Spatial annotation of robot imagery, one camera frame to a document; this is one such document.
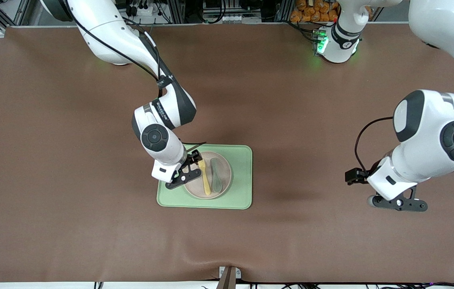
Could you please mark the small white connector block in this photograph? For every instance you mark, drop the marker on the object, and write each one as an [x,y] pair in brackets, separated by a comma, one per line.
[231,18]

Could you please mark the yellow plastic fork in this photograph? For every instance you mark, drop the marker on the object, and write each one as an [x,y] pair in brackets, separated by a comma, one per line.
[207,186]

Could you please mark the round pink plate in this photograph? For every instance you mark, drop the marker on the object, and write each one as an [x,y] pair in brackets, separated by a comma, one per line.
[228,176]

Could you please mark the light green rectangular tray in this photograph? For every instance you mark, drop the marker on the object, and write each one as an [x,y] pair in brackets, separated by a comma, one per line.
[243,196]

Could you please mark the table edge bracket with post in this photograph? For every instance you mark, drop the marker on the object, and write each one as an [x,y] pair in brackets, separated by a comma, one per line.
[229,279]

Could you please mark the aluminium frame strut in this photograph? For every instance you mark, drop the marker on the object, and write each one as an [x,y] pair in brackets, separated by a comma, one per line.
[175,12]
[2,14]

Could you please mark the green plastic spoon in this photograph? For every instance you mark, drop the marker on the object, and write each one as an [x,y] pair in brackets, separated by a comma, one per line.
[217,184]

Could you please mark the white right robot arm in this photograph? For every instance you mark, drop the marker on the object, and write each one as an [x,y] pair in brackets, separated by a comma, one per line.
[106,32]

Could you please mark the brown table mat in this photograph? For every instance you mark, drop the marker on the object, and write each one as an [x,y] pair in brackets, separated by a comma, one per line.
[70,200]

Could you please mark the white power strip with plugs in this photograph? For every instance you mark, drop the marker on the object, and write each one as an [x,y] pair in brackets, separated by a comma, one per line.
[144,10]

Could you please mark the pile of orange objects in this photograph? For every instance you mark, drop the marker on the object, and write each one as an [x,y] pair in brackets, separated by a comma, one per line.
[315,12]

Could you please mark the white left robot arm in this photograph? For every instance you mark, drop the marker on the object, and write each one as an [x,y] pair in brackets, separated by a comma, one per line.
[431,128]

